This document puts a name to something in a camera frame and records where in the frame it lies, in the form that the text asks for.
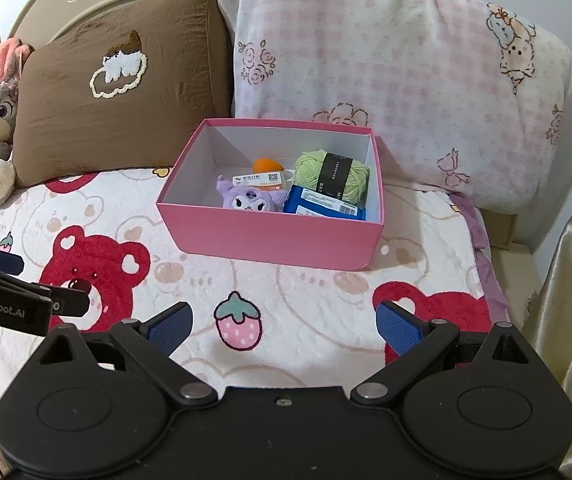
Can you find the pink cardboard box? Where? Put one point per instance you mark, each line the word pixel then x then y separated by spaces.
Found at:
pixel 266 240

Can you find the blue packet with white labels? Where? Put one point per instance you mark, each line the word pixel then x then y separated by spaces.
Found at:
pixel 296 205

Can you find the green yarn ball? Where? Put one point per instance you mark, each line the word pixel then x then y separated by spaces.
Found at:
pixel 308 170

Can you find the brown pillow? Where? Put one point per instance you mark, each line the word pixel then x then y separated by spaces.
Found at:
pixel 65 135

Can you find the orange white tissue pack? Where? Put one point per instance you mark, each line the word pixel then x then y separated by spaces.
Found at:
pixel 261 180

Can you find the beige bed frame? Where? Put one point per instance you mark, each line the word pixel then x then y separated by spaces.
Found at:
pixel 508 232

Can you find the purple plush toy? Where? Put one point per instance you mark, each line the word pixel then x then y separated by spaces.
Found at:
pixel 251 197

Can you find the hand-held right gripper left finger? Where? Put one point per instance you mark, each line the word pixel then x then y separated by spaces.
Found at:
pixel 170 332

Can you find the red bear printed blanket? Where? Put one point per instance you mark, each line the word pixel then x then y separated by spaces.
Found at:
pixel 165 270

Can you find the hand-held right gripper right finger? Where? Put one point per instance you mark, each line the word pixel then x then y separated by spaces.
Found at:
pixel 398 330

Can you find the pink checked pillow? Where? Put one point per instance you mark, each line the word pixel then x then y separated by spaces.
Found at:
pixel 391 60

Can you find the orange makeup sponge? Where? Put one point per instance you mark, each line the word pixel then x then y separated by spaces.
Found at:
pixel 266 165

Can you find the purple frilled cloth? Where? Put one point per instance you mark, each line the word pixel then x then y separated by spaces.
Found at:
pixel 486 260

